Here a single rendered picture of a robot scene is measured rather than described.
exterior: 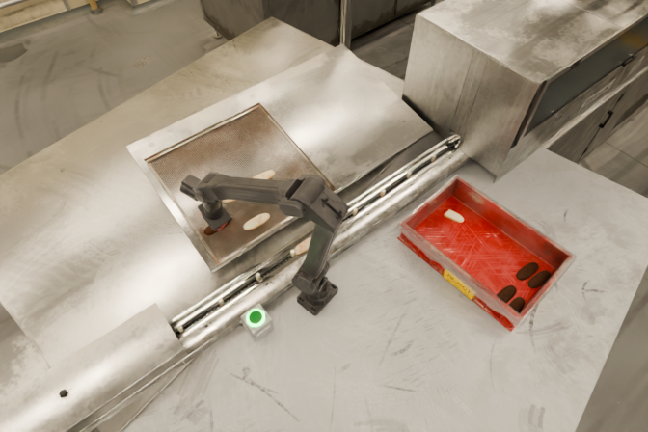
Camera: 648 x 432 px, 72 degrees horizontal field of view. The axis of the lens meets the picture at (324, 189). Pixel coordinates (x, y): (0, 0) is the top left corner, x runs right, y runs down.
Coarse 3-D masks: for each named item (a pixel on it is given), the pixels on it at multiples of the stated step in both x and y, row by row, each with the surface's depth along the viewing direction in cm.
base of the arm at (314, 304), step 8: (328, 280) 146; (328, 288) 141; (336, 288) 144; (304, 296) 143; (312, 296) 138; (320, 296) 138; (328, 296) 140; (304, 304) 141; (312, 304) 140; (320, 304) 140; (312, 312) 139
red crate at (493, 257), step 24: (432, 216) 164; (480, 216) 164; (408, 240) 154; (432, 240) 157; (456, 240) 157; (480, 240) 157; (504, 240) 157; (432, 264) 150; (480, 264) 151; (504, 264) 151; (528, 288) 146
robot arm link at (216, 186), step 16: (208, 176) 128; (224, 176) 124; (304, 176) 108; (320, 176) 106; (208, 192) 125; (224, 192) 122; (240, 192) 117; (256, 192) 112; (272, 192) 108; (288, 192) 106; (288, 208) 103; (304, 208) 102
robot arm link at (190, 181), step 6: (186, 180) 133; (192, 180) 133; (198, 180) 133; (180, 186) 135; (186, 186) 134; (192, 186) 132; (186, 192) 134; (192, 192) 134; (198, 192) 126; (192, 198) 135; (198, 198) 128; (204, 198) 127
